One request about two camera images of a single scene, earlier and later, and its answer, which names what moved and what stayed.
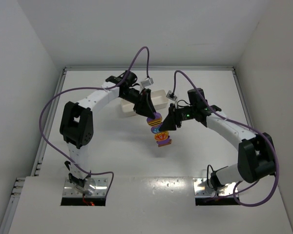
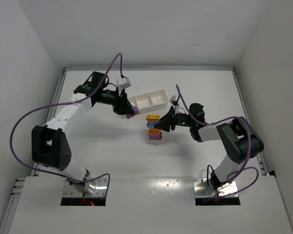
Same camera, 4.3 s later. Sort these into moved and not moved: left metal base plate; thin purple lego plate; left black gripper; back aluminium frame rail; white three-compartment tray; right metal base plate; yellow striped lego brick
Moved: thin purple lego plate; yellow striped lego brick; left black gripper
Not moved: back aluminium frame rail; white three-compartment tray; left metal base plate; right metal base plate
